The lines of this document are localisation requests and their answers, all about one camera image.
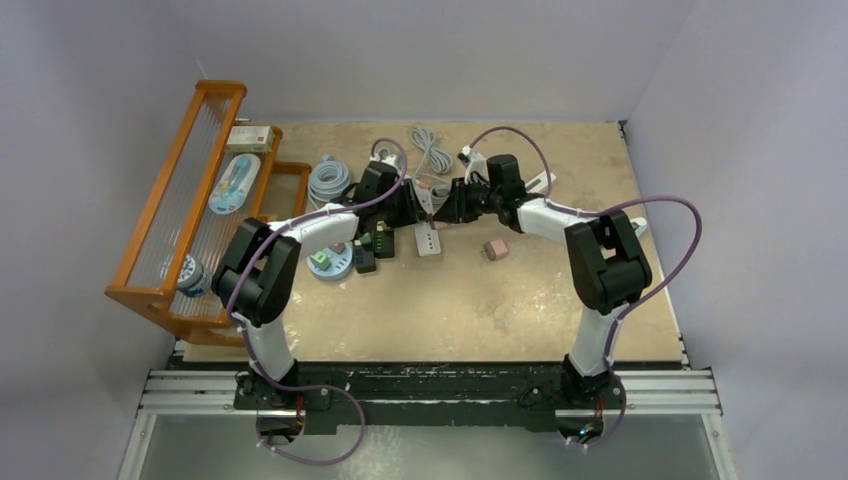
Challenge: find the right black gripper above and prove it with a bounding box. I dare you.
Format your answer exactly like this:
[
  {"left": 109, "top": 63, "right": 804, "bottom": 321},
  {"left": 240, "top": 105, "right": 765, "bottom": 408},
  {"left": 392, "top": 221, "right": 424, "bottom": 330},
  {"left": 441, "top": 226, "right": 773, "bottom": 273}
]
[{"left": 436, "top": 177, "right": 504, "bottom": 225}]

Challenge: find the coiled blue hub cable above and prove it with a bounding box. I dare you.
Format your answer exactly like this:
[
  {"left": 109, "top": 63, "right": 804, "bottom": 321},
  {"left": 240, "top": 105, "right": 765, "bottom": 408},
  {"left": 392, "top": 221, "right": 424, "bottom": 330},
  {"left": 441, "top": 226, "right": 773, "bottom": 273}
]
[{"left": 307, "top": 154, "right": 352, "bottom": 204}]

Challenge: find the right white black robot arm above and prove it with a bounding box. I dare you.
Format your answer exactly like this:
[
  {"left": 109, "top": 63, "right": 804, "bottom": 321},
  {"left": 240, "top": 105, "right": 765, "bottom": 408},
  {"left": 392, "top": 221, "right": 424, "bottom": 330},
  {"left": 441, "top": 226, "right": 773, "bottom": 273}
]
[{"left": 435, "top": 149, "right": 653, "bottom": 407}]

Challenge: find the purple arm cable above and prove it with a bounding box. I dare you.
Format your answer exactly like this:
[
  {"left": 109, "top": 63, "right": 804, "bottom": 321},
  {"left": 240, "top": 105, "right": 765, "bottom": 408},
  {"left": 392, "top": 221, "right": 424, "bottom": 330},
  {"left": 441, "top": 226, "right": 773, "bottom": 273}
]
[
  {"left": 225, "top": 137, "right": 407, "bottom": 466},
  {"left": 463, "top": 126, "right": 704, "bottom": 452}
]

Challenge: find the short black power strip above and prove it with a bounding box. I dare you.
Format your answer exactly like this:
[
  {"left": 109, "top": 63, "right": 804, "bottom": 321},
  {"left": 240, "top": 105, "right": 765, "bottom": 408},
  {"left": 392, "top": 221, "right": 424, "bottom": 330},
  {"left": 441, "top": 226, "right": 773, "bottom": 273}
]
[{"left": 372, "top": 222, "right": 396, "bottom": 259}]

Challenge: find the round blue power hub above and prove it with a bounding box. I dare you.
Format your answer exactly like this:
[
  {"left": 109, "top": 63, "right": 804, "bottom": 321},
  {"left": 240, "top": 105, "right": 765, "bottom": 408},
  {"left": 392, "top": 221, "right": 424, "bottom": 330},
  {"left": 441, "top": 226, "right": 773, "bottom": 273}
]
[{"left": 306, "top": 242, "right": 354, "bottom": 282}]

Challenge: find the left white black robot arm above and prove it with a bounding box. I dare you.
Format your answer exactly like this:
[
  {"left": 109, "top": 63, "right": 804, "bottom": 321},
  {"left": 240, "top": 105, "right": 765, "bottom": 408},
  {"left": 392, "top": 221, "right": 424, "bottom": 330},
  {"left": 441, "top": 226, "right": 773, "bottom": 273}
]
[{"left": 212, "top": 160, "right": 407, "bottom": 409}]

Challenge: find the orange wooden shelf rack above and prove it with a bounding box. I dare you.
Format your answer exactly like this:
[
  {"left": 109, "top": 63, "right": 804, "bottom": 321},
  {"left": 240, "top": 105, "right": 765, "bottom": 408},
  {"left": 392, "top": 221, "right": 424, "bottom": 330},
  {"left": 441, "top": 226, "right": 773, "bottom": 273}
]
[{"left": 105, "top": 80, "right": 311, "bottom": 347}]

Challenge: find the white clip object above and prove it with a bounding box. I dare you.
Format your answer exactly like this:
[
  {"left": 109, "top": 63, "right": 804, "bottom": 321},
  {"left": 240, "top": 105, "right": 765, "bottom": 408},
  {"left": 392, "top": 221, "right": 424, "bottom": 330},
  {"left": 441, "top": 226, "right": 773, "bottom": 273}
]
[{"left": 525, "top": 172, "right": 557, "bottom": 194}]

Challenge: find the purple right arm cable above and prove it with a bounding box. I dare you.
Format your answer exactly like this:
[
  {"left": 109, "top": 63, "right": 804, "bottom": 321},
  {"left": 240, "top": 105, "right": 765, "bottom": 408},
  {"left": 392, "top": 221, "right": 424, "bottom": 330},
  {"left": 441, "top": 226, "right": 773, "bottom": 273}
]
[{"left": 463, "top": 126, "right": 704, "bottom": 452}]

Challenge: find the long black power strip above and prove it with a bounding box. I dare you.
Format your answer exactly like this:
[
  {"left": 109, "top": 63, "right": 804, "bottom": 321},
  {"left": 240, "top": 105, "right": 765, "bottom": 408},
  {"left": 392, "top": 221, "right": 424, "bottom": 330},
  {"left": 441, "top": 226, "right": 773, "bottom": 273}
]
[{"left": 352, "top": 238, "right": 377, "bottom": 275}]

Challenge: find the green plug on round hub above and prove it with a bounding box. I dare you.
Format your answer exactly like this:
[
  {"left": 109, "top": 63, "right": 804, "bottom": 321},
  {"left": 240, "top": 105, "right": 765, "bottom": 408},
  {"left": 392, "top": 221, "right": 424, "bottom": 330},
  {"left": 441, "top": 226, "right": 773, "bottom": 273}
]
[{"left": 309, "top": 250, "right": 332, "bottom": 271}]

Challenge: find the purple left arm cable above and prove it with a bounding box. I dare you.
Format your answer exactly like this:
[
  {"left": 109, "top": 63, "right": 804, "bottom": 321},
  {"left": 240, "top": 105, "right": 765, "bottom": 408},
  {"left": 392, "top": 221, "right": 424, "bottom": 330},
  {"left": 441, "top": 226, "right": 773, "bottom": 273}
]
[{"left": 225, "top": 137, "right": 407, "bottom": 466}]

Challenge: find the grey power strip cable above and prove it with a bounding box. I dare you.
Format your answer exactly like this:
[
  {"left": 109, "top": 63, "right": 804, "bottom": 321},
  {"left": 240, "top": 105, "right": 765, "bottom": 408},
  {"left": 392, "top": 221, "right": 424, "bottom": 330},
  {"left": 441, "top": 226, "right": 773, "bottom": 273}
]
[{"left": 409, "top": 127, "right": 454, "bottom": 176}]

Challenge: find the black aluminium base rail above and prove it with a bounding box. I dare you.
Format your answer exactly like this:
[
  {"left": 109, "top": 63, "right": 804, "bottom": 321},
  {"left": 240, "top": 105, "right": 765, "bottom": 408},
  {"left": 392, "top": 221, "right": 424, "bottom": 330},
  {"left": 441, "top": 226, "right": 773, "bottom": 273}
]
[{"left": 139, "top": 362, "right": 722, "bottom": 441}]

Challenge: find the blue white tape roll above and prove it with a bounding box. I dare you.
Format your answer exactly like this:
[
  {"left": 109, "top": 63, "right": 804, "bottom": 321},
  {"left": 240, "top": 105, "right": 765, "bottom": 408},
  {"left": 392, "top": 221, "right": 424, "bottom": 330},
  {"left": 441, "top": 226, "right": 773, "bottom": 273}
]
[{"left": 176, "top": 255, "right": 211, "bottom": 298}]

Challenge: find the white power strip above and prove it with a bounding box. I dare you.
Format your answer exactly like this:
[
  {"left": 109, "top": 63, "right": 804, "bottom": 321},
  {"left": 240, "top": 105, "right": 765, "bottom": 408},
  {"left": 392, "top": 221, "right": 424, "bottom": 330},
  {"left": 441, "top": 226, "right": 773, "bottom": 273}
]
[{"left": 414, "top": 222, "right": 441, "bottom": 257}]

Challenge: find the white pink box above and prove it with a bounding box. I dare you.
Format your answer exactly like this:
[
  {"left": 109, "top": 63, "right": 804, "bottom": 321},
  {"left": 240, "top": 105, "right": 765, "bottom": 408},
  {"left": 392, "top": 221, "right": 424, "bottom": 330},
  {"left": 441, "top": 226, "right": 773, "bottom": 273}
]
[{"left": 225, "top": 125, "right": 275, "bottom": 153}]

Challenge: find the blue packaged item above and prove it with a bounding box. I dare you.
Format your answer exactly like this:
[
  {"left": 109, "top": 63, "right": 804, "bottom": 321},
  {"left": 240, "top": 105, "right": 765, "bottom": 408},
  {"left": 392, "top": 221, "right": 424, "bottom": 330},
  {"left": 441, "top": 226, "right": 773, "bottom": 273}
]
[{"left": 208, "top": 153, "right": 261, "bottom": 215}]

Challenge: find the white blue clip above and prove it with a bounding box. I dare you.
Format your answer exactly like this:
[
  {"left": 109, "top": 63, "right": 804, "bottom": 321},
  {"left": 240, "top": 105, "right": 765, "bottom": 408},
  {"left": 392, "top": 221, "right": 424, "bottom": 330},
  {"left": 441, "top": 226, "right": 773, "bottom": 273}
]
[{"left": 630, "top": 217, "right": 648, "bottom": 237}]

